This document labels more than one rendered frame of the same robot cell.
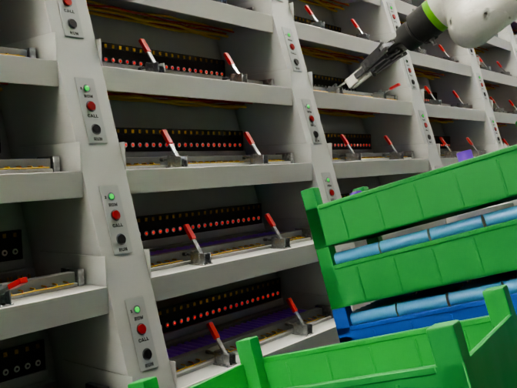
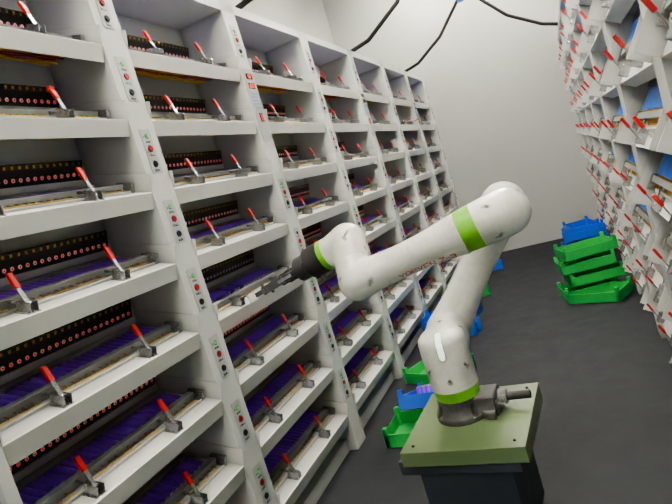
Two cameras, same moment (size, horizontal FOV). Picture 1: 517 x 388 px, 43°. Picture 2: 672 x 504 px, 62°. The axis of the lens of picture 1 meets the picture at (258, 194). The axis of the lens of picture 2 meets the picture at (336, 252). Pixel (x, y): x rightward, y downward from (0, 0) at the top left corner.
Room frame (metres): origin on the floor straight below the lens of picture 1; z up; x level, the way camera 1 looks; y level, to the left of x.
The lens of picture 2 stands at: (0.07, -0.18, 1.01)
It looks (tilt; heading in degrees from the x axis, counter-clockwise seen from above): 6 degrees down; 345
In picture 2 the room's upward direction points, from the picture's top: 17 degrees counter-clockwise
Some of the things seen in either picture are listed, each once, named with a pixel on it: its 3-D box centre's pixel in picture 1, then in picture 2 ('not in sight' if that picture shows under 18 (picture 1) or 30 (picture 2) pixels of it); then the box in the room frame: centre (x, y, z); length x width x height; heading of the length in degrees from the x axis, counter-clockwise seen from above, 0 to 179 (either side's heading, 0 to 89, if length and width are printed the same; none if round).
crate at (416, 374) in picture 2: not in sight; (438, 368); (2.58, -1.16, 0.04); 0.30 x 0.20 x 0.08; 27
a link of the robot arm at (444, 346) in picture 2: not in sight; (448, 359); (1.46, -0.75, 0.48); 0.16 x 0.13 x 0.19; 148
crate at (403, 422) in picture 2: not in sight; (425, 422); (2.10, -0.85, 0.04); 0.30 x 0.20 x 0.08; 52
